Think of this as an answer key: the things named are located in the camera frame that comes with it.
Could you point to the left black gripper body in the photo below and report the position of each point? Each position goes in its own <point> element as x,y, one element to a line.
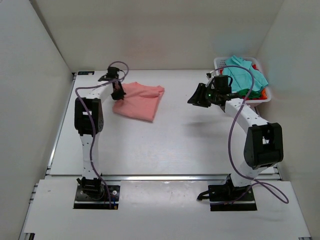
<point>119,87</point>

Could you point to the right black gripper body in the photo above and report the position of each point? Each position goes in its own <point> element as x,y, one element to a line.
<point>212,94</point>

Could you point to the salmon pink t shirt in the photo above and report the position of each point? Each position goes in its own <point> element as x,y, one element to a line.
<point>140,102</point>

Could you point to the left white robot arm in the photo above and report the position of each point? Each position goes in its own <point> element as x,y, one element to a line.
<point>89,118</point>

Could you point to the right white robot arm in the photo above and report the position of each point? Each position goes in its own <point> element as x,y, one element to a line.
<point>263,146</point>

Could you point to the teal t shirt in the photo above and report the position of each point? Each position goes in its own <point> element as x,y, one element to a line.
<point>242,80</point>

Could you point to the white plastic basket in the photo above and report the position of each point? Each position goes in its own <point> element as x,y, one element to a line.
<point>250,101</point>

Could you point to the small dark label sticker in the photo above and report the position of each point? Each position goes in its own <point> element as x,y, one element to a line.
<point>85,73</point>

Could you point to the green t shirt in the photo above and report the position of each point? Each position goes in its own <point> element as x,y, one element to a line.
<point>253,95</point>

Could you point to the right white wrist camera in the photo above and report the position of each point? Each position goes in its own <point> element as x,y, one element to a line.
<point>210,74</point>

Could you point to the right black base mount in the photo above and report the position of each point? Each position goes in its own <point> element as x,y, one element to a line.
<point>229,198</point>

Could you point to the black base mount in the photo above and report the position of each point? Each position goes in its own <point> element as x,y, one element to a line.
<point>91,194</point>
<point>229,198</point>

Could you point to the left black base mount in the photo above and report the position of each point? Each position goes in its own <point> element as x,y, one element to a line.
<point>91,194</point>

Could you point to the aluminium rail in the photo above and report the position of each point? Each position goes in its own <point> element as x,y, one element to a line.
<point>193,177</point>

